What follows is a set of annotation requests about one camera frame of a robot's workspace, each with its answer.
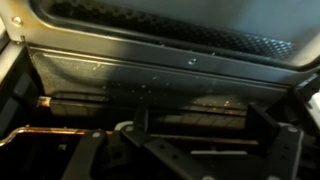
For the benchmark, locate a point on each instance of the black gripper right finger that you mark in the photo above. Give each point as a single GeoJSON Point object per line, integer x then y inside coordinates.
{"type": "Point", "coordinates": [280, 146]}

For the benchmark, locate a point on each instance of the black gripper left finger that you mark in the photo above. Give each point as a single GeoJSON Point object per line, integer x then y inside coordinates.
{"type": "Point", "coordinates": [156, 150]}

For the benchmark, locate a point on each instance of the silver toaster oven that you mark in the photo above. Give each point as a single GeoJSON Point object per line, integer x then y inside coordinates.
{"type": "Point", "coordinates": [200, 90]}

